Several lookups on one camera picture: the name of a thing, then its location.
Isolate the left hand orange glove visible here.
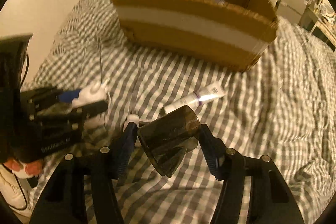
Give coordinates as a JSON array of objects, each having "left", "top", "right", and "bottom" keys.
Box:
[{"left": 3, "top": 158, "right": 44, "bottom": 178}]

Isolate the dark tinted plastic cup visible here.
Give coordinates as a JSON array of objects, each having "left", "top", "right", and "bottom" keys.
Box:
[{"left": 138, "top": 105, "right": 201, "bottom": 178}]

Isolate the white plush toy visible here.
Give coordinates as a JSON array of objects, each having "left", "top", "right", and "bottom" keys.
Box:
[{"left": 72, "top": 80, "right": 111, "bottom": 130}]

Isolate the white cream tube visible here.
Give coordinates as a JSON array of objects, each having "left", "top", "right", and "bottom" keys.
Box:
[{"left": 163, "top": 82, "right": 225, "bottom": 114}]

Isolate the white vanity table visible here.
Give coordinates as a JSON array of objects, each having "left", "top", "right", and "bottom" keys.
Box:
[{"left": 298, "top": 0, "right": 335, "bottom": 52}]

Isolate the brown cardboard box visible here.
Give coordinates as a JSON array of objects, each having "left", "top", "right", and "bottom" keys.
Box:
[{"left": 111, "top": 0, "right": 278, "bottom": 72}]

